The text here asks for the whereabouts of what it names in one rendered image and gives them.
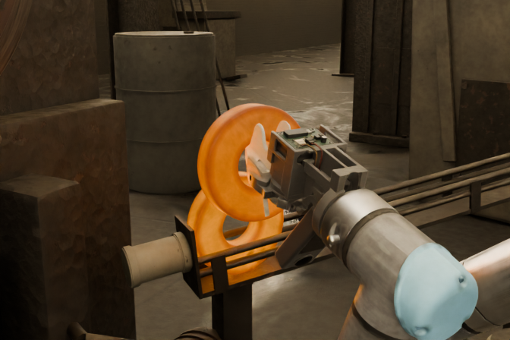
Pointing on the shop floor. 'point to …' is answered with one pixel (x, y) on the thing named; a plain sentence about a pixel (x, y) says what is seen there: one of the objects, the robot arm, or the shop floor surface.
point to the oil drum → (165, 105)
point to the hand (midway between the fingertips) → (255, 149)
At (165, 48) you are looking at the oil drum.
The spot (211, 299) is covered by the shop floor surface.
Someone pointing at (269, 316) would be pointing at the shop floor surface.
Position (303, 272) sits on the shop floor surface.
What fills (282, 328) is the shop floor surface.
